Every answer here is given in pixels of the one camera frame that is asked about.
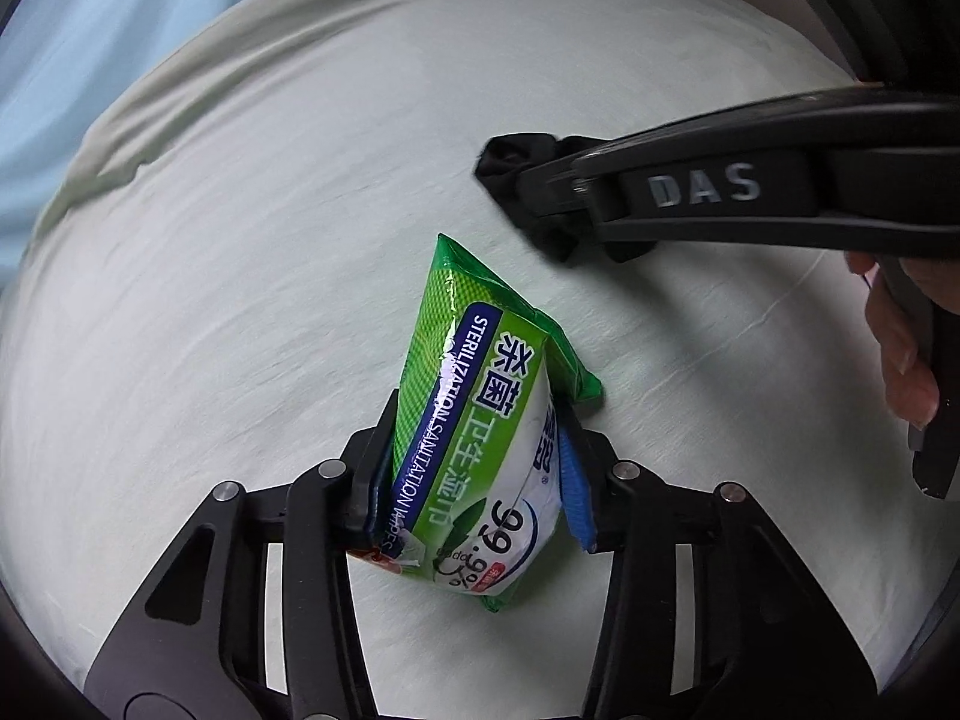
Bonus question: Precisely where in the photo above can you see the light blue hanging cloth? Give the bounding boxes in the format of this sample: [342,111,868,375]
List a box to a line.
[0,0,353,271]

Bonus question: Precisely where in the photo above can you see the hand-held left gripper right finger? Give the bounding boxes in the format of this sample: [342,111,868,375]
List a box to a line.
[553,405,890,720]

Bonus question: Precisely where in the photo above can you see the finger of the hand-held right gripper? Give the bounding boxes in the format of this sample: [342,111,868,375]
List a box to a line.
[516,136,625,265]

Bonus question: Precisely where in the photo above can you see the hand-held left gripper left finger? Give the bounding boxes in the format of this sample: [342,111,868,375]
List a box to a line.
[82,390,400,720]

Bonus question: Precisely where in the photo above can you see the green wet wipes pack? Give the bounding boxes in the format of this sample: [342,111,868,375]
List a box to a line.
[379,234,605,616]

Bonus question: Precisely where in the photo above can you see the person's right hand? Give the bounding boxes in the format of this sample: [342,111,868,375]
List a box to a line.
[846,250,942,425]

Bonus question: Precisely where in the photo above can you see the black sock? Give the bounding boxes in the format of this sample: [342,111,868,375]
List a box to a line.
[474,133,593,265]

